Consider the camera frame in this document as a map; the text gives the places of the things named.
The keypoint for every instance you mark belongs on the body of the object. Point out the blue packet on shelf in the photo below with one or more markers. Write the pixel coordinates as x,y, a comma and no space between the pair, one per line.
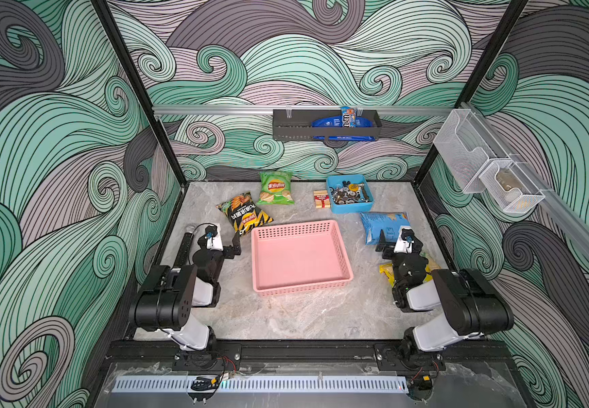
334,122

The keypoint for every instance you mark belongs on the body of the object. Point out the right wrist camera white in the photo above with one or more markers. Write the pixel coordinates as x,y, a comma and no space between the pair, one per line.
407,242

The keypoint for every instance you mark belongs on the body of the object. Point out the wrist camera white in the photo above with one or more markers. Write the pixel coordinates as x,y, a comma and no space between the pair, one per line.
211,238
407,242

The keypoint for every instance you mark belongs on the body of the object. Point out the green chips bag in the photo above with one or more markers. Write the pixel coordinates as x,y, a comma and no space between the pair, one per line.
275,188

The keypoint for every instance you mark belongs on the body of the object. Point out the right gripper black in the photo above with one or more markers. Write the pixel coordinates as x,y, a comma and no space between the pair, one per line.
391,250

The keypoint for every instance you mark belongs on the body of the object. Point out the blue chips bag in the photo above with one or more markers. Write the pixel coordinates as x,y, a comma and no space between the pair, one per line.
388,223

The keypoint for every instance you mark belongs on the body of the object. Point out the black yellow chips bag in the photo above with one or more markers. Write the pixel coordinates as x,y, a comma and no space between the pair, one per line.
243,213

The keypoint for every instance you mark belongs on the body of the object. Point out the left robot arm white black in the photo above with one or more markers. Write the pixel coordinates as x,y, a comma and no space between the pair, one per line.
167,296

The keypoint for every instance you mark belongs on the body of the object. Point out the black metal bar on table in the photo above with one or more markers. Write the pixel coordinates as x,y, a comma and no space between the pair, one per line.
183,252

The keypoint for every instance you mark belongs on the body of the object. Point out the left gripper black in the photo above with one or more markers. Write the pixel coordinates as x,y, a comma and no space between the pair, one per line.
230,250

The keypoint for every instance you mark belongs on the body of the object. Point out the red playing card box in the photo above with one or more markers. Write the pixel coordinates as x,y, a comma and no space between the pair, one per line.
321,199

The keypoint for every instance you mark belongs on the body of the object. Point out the white slotted cable duct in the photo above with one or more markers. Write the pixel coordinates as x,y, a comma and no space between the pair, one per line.
267,384

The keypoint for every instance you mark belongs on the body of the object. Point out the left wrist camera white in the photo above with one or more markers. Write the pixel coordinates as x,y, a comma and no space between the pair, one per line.
211,238

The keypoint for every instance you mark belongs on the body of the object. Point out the small snack packet on shelf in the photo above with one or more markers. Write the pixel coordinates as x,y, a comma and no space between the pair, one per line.
348,117

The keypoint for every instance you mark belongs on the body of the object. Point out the large clear wall bin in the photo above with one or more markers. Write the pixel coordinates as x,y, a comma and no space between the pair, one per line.
463,149

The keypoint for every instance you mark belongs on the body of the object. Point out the blue tray of chess pieces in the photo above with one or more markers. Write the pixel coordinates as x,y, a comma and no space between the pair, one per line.
349,194

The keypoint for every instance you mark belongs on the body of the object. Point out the aluminium wall rail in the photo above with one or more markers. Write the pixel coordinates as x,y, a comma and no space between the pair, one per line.
262,110
575,229

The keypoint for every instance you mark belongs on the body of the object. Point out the black wall shelf basket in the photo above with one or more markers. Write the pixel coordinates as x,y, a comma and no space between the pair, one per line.
296,125

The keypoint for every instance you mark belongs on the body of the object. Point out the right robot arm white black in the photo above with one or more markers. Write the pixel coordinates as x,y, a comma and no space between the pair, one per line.
470,307

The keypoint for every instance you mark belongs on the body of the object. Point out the aluminium wall rail back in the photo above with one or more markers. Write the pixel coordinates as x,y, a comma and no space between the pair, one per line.
262,110

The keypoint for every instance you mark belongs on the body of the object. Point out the small clear wall bin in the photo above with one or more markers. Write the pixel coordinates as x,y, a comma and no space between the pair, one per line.
510,187

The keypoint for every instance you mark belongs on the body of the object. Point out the aluminium wall rail right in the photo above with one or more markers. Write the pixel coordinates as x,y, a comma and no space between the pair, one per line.
575,229

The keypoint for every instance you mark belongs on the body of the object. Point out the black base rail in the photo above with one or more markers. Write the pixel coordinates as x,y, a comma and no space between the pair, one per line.
389,351

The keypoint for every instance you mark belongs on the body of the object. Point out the pink plastic basket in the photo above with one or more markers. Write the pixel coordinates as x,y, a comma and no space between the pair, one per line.
291,258

